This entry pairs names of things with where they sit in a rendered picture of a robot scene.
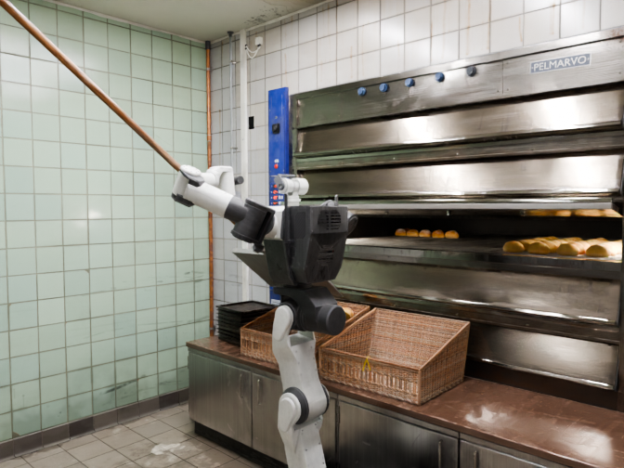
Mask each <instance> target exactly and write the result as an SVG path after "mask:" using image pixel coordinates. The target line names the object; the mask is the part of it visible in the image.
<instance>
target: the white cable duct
mask: <svg viewBox="0 0 624 468"><path fill-rule="evenodd" d="M245 45H246V29H242V30H240V128H241V176H242V177H243V178H244V182H243V183H242V184H241V199H242V200H244V202H245V199H246V198H248V152H247V51H246V50H245V47H246V46H245ZM242 249H248V242H245V241H242ZM243 301H249V267H248V266H246V265H245V264H244V263H243V262H242V302H243Z"/></svg>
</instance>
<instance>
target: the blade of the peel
mask: <svg viewBox="0 0 624 468"><path fill-rule="evenodd" d="M232 252H233V253H234V254H235V255H236V256H237V257H238V258H239V259H240V260H241V261H242V262H243V263H244V264H245V265H246V266H248V267H249V268H250V269H251V270H252V271H253V272H254V273H256V274H257V275H258V276H259V277H260V278H261V279H262V280H264V281H265V282H266V283H267V284H268V285H269V286H270V287H274V286H280V285H282V284H281V283H274V282H273V280H272V278H270V276H269V273H268V267H267V257H266V255H265V254H263V253H255V252H253V249H241V248H234V249H233V251H232ZM312 285H314V286H321V287H327V288H328V290H329V291H330V293H331V294H332V295H335V296H342V295H341V294H340V292H339V291H338V290H337V289H336V288H335V286H334V285H333V284H332V283H331V281H330V280H326V281H323V282H317V283H312ZM342 297H343V296H342Z"/></svg>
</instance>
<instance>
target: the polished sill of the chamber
mask: <svg viewBox="0 0 624 468"><path fill-rule="evenodd" d="M344 251H345V252H347V253H359V254H383V255H396V256H409V257H421V258H434V259H447V260H460V261H473V262H485V263H498V264H510V265H523V266H536V267H560V268H574V269H586V270H599V271H611V272H621V261H613V260H597V259H581V258H566V257H550V256H536V255H520V254H505V253H475V252H459V251H444V250H428V249H413V248H397V247H383V246H367V245H352V244H346V245H345V248H344Z"/></svg>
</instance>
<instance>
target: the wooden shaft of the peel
mask: <svg viewBox="0 0 624 468"><path fill-rule="evenodd" d="M0 6H1V7H2V8H3V9H4V10H5V11H6V12H7V13H8V14H9V15H10V16H12V17H13V18H14V19H15V20H16V21H17V22H18V23H19V24H20V25H21V26H22V27H23V28H24V29H25V30H27V31H28V32H29V33H30V34H31V35H32V36H33V37H34V38H35V39H36V40H37V41H38V42H39V43H40V44H42V45H43V46H44V47H45V48H46V49H47V50H48V51H49V52H50V53H51V54H52V55H53V56H54V57H55V58H57V59H58V60H59V61H60V62H61V63H62V64H63V65H64V66H65V67H66V68H67V69H68V70H69V71H70V72H72V73H73V74H74V75H75V76H76V77H77V78H78V79H79V80H80V81H81V82H82V83H83V84H84V85H85V86H87V87H88V88H89V89H90V90H91V91H92V92H93V93H94V94H95V95H96V96H97V97H98V98H99V99H100V100H102V101H103V102H104V103H105V104H106V105H107V106H108V107H109V108H110V109H111V110H112V111H113V112H114V113H115V114H117V115H118V116H119V117H120V118H121V119H122V120H123V121H124V122H125V123H126V124H127V125H128V126H129V127H130V128H132V129H133V130H134V131H135V132H136V133H137V134H138V135H139V136H140V137H141V138H142V139H143V140H144V141H145V142H147V143H148V144H149V145H150V146H151V147H152V148H153V149H154V150H155V151H156V152H157V153H158V154H159V155H160V156H162V157H163V158H164V159H165V160H166V161H167V162H168V163H169V164H170V165H171V166H172V167H173V168H174V169H175V170H177V172H179V170H180V167H181V165H180V164H179V163H178V162H177V161H176V160H175V159H174V158H173V157H172V156H171V155H170V154H168V153H167V152H166V151H165V150H164V149H163V148H162V147H161V146H160V145H159V144H158V143H157V142H156V141H155V140H154V139H153V138H152V137H151V136H149V135H148V134H147V133H146V132H145V131H144V130H143V129H142V128H141V127H140V126H139V125H138V124H137V123H136V122H135V121H134V120H133V119H132V118H131V117H130V116H128V115H127V114H126V113H125V112H124V111H123V110H122V109H121V108H120V107H119V106H118V105H117V104H116V103H115V102H114V101H113V100H112V99H111V98H110V97H108V96H107V95H106V94H105V93H104V92H103V91H102V90H101V89H100V88H99V87H98V86H97V85H96V84H95V83H94V82H93V81H92V80H91V79H90V78H88V77H87V76H86V75H85V74H84V73H83V72H82V71H81V70H80V69H79V68H78V67H77V66H76V65H75V64H74V63H73V62H72V61H71V60H70V59H69V58H67V57H66V56H65V55H64V54H63V53H62V52H61V51H60V50H59V49H58V48H57V47H56V46H55V45H54V44H53V43H52V42H51V41H50V40H48V39H47V38H46V37H45V36H44V35H43V34H42V33H41V32H40V31H39V30H38V29H37V28H36V27H35V26H34V25H33V24H32V23H31V22H30V21H29V20H27V19H26V18H25V17H24V16H23V15H22V14H21V13H20V12H19V11H18V10H17V9H16V8H15V7H14V6H13V5H12V4H11V3H10V2H9V1H7V0H0Z"/></svg>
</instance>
